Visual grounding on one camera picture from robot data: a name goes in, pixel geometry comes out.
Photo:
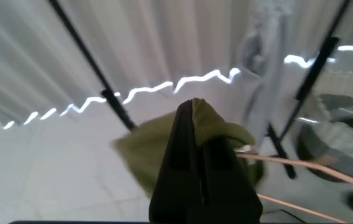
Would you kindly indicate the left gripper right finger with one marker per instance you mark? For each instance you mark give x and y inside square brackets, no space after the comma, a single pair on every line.
[226,189]

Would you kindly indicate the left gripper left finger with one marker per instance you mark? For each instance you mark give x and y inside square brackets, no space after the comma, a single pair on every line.
[176,174]

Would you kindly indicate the green garment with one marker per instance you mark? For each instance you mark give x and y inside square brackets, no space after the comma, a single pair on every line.
[145,149]

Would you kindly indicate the pink clothes hanger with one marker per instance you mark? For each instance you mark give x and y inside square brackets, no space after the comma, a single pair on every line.
[304,164]

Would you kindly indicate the pale grey garment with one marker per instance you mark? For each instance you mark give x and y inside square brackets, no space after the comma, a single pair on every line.
[266,46]

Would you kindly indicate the black clothes rack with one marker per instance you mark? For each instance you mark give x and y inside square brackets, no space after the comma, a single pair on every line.
[114,102]

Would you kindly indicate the white laundry basket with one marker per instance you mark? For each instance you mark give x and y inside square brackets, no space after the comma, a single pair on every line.
[344,140]

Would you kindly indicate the white curtain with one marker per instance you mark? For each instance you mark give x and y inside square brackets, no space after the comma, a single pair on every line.
[148,40]

